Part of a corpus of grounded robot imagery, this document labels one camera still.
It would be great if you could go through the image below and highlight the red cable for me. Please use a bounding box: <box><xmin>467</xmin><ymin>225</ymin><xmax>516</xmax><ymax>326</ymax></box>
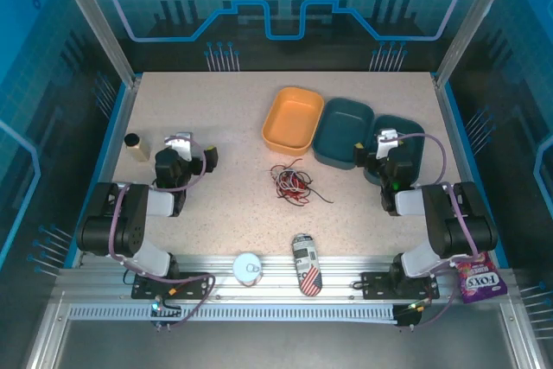
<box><xmin>276</xmin><ymin>178</ymin><xmax>315</xmax><ymax>207</ymax></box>
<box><xmin>270</xmin><ymin>159</ymin><xmax>306</xmax><ymax>191</ymax></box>

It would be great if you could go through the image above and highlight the white cable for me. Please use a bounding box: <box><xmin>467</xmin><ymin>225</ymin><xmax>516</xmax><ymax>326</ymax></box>
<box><xmin>276</xmin><ymin>169</ymin><xmax>306</xmax><ymax>197</ymax></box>

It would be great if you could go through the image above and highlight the teal plastic bin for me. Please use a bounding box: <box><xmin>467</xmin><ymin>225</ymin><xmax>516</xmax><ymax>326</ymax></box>
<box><xmin>311</xmin><ymin>97</ymin><xmax>375</xmax><ymax>171</ymax></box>
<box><xmin>363</xmin><ymin>114</ymin><xmax>427</xmax><ymax>191</ymax></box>

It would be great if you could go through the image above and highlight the gold bottle with black cap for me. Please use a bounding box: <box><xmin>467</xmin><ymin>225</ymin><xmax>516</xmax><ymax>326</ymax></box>
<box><xmin>124</xmin><ymin>132</ymin><xmax>151</xmax><ymax>163</ymax></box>

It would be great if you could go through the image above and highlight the orange plastic bin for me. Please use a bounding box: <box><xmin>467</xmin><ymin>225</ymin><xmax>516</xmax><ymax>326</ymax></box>
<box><xmin>261</xmin><ymin>86</ymin><xmax>325</xmax><ymax>156</ymax></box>

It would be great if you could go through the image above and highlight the silver tin can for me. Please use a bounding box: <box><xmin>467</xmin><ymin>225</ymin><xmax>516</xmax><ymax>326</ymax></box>
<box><xmin>232</xmin><ymin>251</ymin><xmax>264</xmax><ymax>288</ymax></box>

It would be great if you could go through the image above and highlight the newspaper print can with flag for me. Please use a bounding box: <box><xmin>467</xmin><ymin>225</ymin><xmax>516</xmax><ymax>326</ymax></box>
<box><xmin>291</xmin><ymin>233</ymin><xmax>324</xmax><ymax>296</ymax></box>

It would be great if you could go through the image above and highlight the purple candy bag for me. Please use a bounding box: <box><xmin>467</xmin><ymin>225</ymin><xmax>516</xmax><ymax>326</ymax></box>
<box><xmin>448</xmin><ymin>251</ymin><xmax>509</xmax><ymax>305</ymax></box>

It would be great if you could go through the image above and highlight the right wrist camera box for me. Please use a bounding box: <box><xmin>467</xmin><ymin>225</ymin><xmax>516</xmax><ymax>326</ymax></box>
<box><xmin>374</xmin><ymin>128</ymin><xmax>401</xmax><ymax>161</ymax></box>

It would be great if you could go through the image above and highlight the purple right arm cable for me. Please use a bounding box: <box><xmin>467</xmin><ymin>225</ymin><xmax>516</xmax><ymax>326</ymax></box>
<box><xmin>397</xmin><ymin>132</ymin><xmax>481</xmax><ymax>330</ymax></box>

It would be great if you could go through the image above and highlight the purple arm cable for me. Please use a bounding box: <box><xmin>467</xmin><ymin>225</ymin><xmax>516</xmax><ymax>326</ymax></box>
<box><xmin>397</xmin><ymin>132</ymin><xmax>481</xmax><ymax>330</ymax></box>
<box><xmin>110</xmin><ymin>135</ymin><xmax>217</xmax><ymax>329</ymax></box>

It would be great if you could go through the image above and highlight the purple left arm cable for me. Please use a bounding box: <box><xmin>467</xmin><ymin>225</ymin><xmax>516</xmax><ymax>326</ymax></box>
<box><xmin>110</xmin><ymin>135</ymin><xmax>217</xmax><ymax>329</ymax></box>

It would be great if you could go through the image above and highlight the aluminium mounting rail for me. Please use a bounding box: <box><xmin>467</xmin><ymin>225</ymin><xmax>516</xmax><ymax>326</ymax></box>
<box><xmin>55</xmin><ymin>254</ymin><xmax>518</xmax><ymax>306</ymax></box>

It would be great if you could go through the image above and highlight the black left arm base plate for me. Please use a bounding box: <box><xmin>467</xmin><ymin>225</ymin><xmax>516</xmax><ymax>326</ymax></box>
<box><xmin>131</xmin><ymin>271</ymin><xmax>213</xmax><ymax>301</ymax></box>

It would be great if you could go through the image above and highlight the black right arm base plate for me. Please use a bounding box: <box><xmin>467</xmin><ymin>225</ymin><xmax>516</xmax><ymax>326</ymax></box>
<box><xmin>360</xmin><ymin>271</ymin><xmax>441</xmax><ymax>300</ymax></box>

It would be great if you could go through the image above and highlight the white slotted cable duct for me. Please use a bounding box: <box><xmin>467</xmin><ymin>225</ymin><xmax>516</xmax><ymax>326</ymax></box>
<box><xmin>67</xmin><ymin>302</ymin><xmax>399</xmax><ymax>323</ymax></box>

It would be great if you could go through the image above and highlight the aluminium frame post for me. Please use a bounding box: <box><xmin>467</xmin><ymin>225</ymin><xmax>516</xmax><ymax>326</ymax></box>
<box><xmin>433</xmin><ymin>0</ymin><xmax>516</xmax><ymax>87</ymax></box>
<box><xmin>48</xmin><ymin>0</ymin><xmax>143</xmax><ymax>87</ymax></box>

